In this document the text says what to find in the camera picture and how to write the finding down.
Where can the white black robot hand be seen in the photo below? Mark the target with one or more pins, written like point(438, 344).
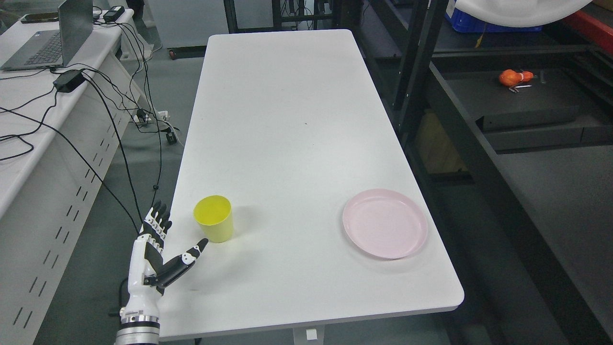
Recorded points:
point(149, 275)

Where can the yellow plastic cup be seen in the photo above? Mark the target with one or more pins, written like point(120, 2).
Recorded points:
point(214, 216)

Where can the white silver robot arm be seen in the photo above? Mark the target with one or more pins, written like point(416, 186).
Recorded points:
point(138, 330)

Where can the black metal shelf rack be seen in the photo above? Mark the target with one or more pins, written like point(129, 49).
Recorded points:
point(520, 183)

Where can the orange toy on shelf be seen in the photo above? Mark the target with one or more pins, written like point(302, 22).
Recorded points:
point(513, 80)

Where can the white side desk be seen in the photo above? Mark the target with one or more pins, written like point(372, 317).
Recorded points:
point(61, 145)

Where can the white rectangular table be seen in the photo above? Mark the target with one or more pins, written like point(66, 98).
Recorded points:
point(289, 127)

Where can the black power adapter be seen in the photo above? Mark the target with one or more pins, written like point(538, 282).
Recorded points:
point(69, 80)

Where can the pink plastic plate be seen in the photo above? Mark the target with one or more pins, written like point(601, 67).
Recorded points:
point(385, 224)

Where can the grey open laptop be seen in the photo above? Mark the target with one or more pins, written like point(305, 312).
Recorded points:
point(56, 48)

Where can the black charger brick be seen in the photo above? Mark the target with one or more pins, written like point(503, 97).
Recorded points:
point(112, 15)

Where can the black smartphone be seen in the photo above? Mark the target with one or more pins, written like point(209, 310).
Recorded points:
point(43, 17)

